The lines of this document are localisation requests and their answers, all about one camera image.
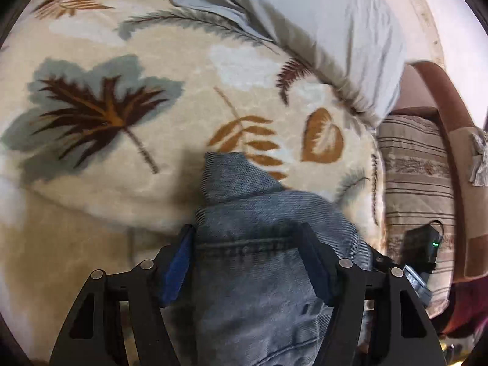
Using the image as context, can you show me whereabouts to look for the grey-blue denim pants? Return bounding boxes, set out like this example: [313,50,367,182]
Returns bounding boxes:
[173,153,371,365]

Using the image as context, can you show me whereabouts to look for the cream leaf-print blanket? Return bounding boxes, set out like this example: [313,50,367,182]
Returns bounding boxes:
[1,0,384,361]

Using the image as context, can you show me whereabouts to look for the brown striped floral cushion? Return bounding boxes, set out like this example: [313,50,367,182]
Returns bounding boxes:
[377,114,456,317]

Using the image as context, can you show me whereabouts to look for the light grey pillow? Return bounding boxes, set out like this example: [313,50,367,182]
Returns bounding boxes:
[171,0,406,128]

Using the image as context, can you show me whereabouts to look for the crumpled grey cloth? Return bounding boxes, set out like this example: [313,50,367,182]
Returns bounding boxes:
[469,130,488,187]

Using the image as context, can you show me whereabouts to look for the black power adapter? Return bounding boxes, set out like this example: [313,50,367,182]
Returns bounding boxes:
[400,220,445,274]

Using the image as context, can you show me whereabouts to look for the brown upholstered headboard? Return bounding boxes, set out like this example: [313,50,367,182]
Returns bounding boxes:
[392,60,488,284]

